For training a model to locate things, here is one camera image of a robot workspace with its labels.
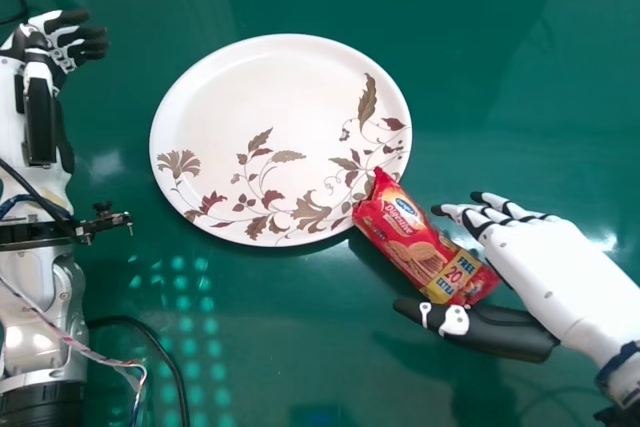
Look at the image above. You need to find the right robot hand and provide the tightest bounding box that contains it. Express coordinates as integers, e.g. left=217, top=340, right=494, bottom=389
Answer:
left=393, top=190, right=640, bottom=413

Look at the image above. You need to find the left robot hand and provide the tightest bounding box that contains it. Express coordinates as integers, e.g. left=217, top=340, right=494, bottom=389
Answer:
left=0, top=9, right=110, bottom=248

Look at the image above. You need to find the red biscuit packet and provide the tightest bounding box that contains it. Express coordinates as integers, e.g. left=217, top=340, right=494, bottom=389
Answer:
left=351, top=165, right=502, bottom=306

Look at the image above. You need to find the plate with brown leaf pattern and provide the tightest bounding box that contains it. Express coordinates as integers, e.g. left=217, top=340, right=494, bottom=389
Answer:
left=148, top=34, right=414, bottom=249

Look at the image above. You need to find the black wrist clamp bracket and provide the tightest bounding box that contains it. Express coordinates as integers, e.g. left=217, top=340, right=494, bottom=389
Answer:
left=74, top=200, right=135, bottom=247

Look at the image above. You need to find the multicoloured ribbon cable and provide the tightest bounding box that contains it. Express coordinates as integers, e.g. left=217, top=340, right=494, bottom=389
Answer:
left=0, top=274, right=150, bottom=421

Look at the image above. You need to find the thick black cable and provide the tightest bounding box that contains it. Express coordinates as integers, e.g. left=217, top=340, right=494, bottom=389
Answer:
left=84, top=315, right=187, bottom=427

